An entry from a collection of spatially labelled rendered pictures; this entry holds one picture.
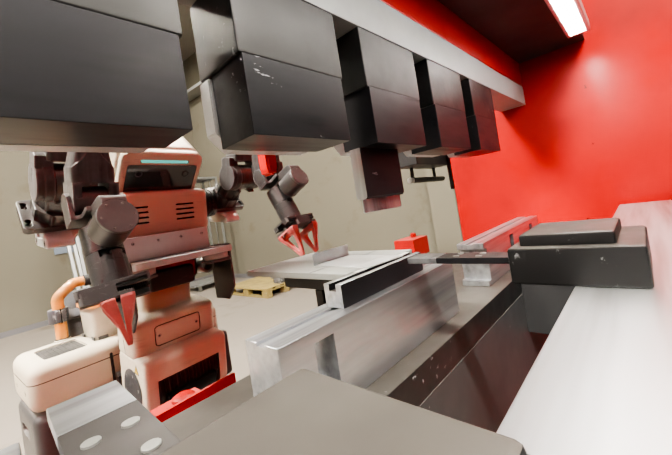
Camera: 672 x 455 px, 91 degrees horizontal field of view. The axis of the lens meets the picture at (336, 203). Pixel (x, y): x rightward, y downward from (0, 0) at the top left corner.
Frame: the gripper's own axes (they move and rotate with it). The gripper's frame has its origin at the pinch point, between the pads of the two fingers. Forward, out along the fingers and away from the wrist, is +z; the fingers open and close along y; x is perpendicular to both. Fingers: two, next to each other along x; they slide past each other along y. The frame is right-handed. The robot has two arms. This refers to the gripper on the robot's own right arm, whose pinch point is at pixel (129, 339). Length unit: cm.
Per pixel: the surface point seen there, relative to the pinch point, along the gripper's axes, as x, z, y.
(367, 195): -30.7, -3.4, 31.1
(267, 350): -30.4, 9.1, 10.1
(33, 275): 598, -207, -88
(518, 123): -18, -18, 121
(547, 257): -47, 12, 34
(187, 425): -17.0, 13.2, 2.9
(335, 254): -13.8, 0.9, 33.0
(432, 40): -38, -28, 58
